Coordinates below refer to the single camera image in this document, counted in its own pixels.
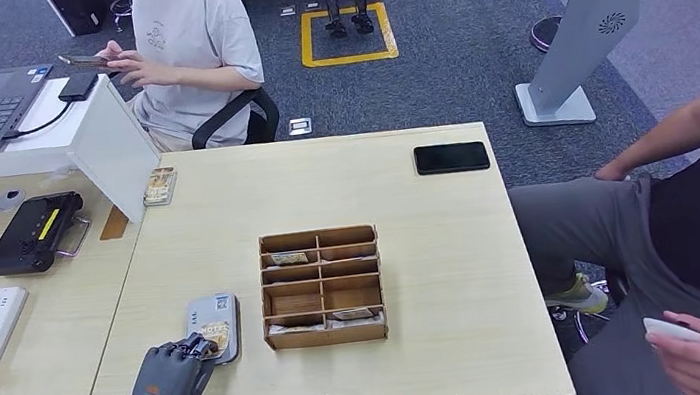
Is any round black stanchion base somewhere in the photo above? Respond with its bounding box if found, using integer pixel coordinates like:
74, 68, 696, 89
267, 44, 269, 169
528, 14, 568, 56

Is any grey card reader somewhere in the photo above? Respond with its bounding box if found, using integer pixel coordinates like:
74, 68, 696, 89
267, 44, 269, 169
180, 291, 246, 370

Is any white desk shelf partition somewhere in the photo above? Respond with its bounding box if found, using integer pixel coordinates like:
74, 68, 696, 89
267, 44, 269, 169
0, 65, 169, 241

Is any printed hotel key card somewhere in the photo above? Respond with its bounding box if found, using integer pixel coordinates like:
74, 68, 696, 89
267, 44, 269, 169
332, 306, 376, 323
269, 249, 311, 269

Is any black smartphone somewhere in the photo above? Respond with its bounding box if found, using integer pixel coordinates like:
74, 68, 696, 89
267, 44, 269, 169
412, 137, 493, 179

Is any grey kiosk stand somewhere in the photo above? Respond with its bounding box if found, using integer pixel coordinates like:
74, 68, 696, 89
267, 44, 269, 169
504, 0, 671, 133

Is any black device with yellow stripe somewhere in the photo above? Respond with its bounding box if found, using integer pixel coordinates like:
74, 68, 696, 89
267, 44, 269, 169
0, 188, 98, 279

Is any yellow floor tape square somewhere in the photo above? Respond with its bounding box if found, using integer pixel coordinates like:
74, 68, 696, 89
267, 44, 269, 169
295, 0, 401, 71

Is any tan printed ID card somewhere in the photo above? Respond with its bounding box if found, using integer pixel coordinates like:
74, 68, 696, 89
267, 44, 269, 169
194, 319, 235, 361

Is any black adapter cable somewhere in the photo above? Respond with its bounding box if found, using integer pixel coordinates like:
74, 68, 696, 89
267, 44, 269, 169
0, 100, 77, 141

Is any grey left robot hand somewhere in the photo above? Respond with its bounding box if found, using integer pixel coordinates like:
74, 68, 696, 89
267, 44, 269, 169
124, 330, 225, 395

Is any black cabinet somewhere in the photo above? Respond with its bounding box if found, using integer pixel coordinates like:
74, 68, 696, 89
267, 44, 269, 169
43, 0, 112, 41

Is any white handheld device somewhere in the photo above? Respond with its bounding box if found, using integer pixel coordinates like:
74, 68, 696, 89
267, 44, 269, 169
642, 310, 700, 352

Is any person's right hand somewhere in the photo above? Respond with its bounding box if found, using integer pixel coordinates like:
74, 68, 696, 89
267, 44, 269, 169
591, 158, 635, 186

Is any person's smartphone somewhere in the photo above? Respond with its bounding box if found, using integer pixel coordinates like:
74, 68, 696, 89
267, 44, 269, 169
56, 48, 112, 76

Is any stack of hotel cards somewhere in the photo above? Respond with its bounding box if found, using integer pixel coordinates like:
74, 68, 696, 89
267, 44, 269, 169
139, 166, 182, 210

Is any yellow green sneaker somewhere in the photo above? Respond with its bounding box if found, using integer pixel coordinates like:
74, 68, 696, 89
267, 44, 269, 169
541, 269, 611, 321

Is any wooden card organizer box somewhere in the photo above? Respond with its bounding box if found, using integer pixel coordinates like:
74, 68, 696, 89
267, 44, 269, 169
251, 220, 392, 355

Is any black power adapter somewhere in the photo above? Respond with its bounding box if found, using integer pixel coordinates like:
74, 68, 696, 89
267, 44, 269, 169
55, 69, 103, 105

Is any black office chair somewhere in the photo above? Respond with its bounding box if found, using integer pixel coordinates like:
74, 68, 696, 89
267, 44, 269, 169
185, 85, 285, 153

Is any chrome chair base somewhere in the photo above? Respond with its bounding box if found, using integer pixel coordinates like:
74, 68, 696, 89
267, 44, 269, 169
545, 281, 635, 350
108, 0, 138, 33

